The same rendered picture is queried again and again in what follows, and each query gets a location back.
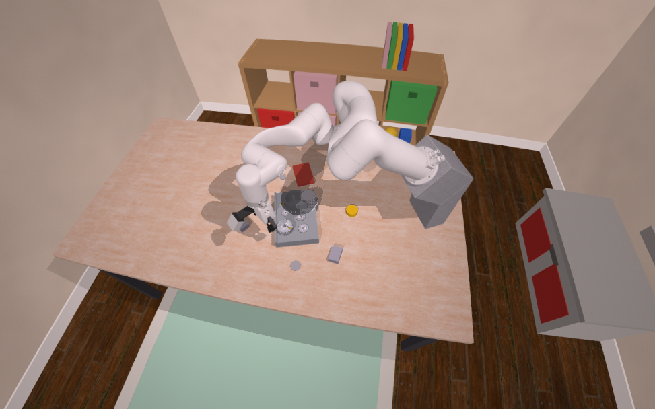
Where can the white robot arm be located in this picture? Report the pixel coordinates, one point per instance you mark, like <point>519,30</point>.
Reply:
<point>353,144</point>

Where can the grey toothed gear with yellow arrow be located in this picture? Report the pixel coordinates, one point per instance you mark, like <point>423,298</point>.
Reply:
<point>285,227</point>

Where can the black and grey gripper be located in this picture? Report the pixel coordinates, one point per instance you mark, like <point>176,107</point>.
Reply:
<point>266,216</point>

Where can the yellow short cylinder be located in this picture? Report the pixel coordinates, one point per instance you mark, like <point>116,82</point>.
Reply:
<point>351,210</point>

